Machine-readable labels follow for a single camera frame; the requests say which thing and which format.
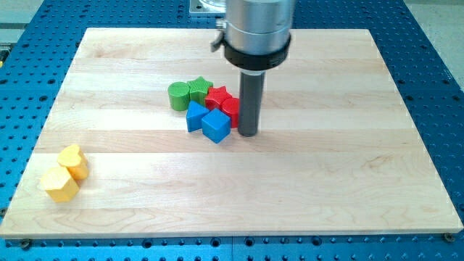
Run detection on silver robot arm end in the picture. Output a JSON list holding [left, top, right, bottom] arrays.
[[210, 0, 296, 75]]

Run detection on blue cube block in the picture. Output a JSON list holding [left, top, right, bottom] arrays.
[[202, 109, 231, 144]]

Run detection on red cylinder block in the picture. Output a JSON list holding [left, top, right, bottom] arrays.
[[220, 97, 239, 128]]

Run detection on red star block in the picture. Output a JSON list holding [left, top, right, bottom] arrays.
[[204, 86, 232, 110]]

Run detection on blue triangle block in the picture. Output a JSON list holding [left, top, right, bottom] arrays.
[[186, 101, 210, 132]]

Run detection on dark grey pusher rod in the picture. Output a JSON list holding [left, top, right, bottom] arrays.
[[238, 71, 265, 137]]

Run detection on green star block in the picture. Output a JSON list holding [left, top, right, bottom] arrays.
[[186, 76, 213, 106]]

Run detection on green cylinder block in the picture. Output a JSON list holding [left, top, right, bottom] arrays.
[[167, 82, 190, 111]]

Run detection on light wooden board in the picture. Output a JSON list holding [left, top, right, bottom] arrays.
[[1, 28, 463, 239]]

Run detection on silver robot mounting plate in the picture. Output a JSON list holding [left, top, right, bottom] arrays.
[[188, 0, 226, 17]]

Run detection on yellow heart block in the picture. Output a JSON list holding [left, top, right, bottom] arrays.
[[57, 144, 89, 180]]

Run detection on yellow hexagon block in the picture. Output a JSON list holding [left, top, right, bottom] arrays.
[[40, 167, 80, 203]]

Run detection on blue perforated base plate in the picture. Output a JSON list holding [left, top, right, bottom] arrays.
[[1, 0, 463, 260]]

